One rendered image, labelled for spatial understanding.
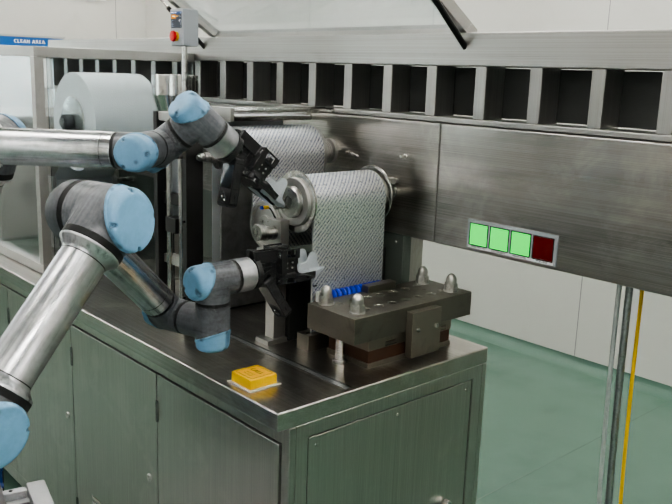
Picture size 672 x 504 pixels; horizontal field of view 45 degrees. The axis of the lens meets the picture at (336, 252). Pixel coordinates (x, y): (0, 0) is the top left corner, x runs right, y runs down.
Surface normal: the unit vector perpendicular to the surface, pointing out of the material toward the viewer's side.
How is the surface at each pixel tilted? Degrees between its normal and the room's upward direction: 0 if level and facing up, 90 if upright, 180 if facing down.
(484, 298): 90
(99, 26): 90
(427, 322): 90
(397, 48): 90
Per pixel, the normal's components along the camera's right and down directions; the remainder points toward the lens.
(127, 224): 0.88, 0.04
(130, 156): -0.14, 0.22
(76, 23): 0.66, 0.18
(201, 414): -0.74, 0.12
